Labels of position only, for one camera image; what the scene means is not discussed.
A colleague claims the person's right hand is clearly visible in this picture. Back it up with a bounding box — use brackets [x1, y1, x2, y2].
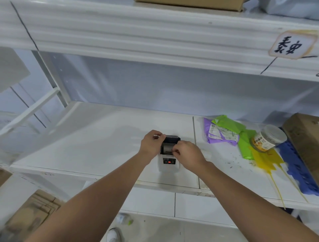
[171, 140, 209, 173]

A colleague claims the person's left hand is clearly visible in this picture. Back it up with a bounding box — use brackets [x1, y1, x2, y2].
[139, 130, 166, 161]

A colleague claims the white label printer black lid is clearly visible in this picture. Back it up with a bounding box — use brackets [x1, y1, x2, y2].
[158, 135, 181, 173]

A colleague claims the person's left forearm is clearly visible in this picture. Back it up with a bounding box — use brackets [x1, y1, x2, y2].
[25, 150, 155, 242]

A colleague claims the person's right forearm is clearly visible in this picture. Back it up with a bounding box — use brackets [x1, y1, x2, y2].
[198, 161, 319, 242]

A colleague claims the purple mailer bag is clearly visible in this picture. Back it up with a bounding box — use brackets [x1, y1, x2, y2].
[204, 117, 239, 146]

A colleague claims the green mailer bag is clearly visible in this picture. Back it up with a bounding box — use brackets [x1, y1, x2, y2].
[212, 115, 257, 160]

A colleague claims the small plastic bottle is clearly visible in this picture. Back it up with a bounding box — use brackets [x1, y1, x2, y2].
[116, 212, 134, 226]

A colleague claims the yellow mailer bag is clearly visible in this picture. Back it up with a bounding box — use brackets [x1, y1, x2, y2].
[250, 145, 309, 210]

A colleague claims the clear plastic jar orange label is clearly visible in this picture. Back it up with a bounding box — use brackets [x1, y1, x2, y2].
[253, 124, 288, 152]

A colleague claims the person's white shoe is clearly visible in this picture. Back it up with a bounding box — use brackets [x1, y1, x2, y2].
[106, 228, 123, 242]

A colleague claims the white metal shelf unit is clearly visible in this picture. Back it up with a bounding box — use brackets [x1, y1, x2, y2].
[0, 0, 319, 228]

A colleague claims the blue mailer bag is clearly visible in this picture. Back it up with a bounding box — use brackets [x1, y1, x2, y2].
[276, 128, 319, 196]

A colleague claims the flat brown cardboard box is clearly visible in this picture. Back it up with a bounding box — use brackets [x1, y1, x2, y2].
[135, 0, 247, 12]

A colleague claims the flattened cardboard pile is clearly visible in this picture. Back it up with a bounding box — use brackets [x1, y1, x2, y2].
[0, 189, 62, 242]

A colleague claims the handwritten paper shelf sign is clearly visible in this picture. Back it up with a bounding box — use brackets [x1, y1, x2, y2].
[268, 30, 318, 60]

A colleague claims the grey plastic parcel bag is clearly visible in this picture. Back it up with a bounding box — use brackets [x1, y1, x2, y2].
[259, 0, 319, 21]

